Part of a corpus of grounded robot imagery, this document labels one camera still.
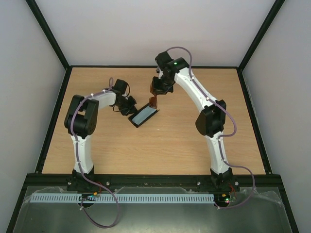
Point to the light blue cleaning cloth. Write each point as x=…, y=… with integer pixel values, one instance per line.
x=143, y=114

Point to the white slotted cable duct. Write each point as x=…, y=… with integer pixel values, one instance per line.
x=125, y=198

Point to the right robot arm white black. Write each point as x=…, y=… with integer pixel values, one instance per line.
x=211, y=119

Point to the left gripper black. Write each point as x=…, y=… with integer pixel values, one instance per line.
x=131, y=109

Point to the black aluminium frame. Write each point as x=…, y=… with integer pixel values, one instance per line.
x=266, y=180

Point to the right controller board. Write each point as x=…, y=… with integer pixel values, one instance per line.
x=224, y=199

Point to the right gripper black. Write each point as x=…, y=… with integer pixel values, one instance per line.
x=158, y=90

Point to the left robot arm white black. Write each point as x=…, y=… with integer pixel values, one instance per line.
x=81, y=122

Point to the controller board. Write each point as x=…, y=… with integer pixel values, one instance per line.
x=89, y=196
x=224, y=199

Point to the left controller board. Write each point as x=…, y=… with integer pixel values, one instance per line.
x=89, y=196

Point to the brown sunglasses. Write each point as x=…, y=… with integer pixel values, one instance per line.
x=153, y=99

